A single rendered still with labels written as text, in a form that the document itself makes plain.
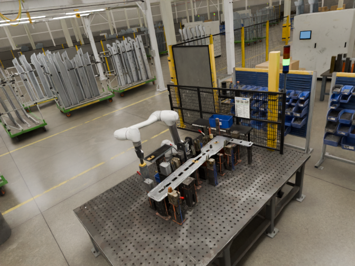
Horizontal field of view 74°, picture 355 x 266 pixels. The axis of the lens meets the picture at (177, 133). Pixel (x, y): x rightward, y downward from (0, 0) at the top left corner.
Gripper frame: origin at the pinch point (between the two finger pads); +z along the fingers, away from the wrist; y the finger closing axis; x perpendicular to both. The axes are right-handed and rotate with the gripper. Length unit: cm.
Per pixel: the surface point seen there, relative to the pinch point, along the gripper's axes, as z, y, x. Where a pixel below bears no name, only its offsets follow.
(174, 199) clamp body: 18, 55, -14
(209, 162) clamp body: 17, 52, 52
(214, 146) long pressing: 20, 36, 88
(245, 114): 0, 48, 150
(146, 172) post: 13.2, 3.6, -0.7
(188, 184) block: 17, 55, 10
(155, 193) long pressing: 19.5, 31.6, -16.3
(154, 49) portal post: -38, -489, 517
